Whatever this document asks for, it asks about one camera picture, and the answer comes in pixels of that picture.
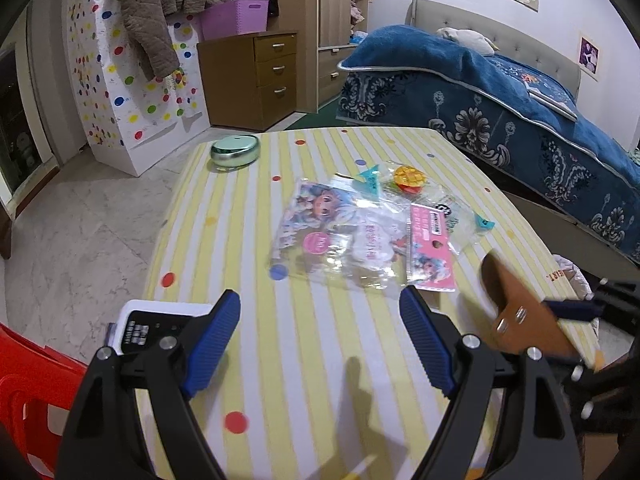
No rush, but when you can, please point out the light wooden wardrobe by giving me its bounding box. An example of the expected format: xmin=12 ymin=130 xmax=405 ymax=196
xmin=315 ymin=0 xmax=373 ymax=113

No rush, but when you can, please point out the clear doll print packet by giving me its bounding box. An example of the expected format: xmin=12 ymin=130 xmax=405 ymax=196
xmin=270 ymin=177 xmax=406 ymax=291

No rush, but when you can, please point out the brown leather piece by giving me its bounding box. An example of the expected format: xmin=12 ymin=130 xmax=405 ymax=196
xmin=480 ymin=252 xmax=583 ymax=361

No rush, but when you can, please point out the grey upholstered bed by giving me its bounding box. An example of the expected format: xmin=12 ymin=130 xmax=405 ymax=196
xmin=410 ymin=0 xmax=640 ymax=268

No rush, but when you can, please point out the round green tin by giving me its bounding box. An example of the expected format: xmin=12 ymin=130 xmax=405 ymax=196
xmin=209 ymin=135 xmax=262 ymax=170

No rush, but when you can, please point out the dark glass display cabinet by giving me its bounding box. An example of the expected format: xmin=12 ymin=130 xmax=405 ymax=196
xmin=0 ymin=42 xmax=63 ymax=221

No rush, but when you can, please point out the red plastic stool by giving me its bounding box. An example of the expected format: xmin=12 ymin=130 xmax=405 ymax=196
xmin=0 ymin=322 xmax=91 ymax=480

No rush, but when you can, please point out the blue quilted bed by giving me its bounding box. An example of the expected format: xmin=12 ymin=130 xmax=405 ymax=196
xmin=336 ymin=25 xmax=640 ymax=261

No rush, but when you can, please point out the pink card packet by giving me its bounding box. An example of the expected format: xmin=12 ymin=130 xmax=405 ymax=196
xmin=407 ymin=202 xmax=458 ymax=293

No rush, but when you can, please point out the wooden drawer cabinet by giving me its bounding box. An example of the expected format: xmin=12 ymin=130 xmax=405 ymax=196
xmin=196 ymin=31 xmax=298 ymax=131

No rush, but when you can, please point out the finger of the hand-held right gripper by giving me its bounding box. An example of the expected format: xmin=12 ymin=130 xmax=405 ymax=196
xmin=560 ymin=340 xmax=640 ymax=431
xmin=544 ymin=277 xmax=640 ymax=322

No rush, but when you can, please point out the small wall picture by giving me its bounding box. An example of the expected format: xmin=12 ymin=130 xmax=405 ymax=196
xmin=579 ymin=34 xmax=601 ymax=78

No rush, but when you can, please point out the white and black device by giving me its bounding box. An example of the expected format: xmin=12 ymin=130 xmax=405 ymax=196
xmin=111 ymin=300 xmax=216 ymax=356

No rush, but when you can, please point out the brown quilted coat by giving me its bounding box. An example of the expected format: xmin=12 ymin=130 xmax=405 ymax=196
xmin=112 ymin=0 xmax=231 ymax=81

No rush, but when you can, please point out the purple plastic basket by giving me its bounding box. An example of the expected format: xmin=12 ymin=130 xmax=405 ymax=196
xmin=200 ymin=0 xmax=271 ymax=41

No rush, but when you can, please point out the white pillow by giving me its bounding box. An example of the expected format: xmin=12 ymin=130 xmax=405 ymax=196
xmin=435 ymin=26 xmax=501 ymax=53

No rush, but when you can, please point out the white dotted cabinet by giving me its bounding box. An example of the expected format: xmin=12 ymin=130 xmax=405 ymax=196
xmin=62 ymin=0 xmax=211 ymax=177

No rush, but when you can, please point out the orange and yellow toy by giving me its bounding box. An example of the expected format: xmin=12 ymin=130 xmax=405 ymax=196
xmin=392 ymin=164 xmax=430 ymax=195

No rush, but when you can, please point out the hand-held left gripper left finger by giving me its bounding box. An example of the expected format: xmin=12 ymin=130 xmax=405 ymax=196
xmin=59 ymin=289 xmax=242 ymax=480

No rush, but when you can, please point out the teal header clear packet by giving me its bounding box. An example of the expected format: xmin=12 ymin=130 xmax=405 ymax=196
xmin=335 ymin=164 xmax=386 ymax=198

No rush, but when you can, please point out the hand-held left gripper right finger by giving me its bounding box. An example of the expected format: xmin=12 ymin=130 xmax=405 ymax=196
xmin=399 ymin=285 xmax=583 ymax=480

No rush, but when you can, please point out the book with grey cover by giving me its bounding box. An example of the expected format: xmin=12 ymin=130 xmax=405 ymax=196
xmin=525 ymin=80 xmax=578 ymax=121

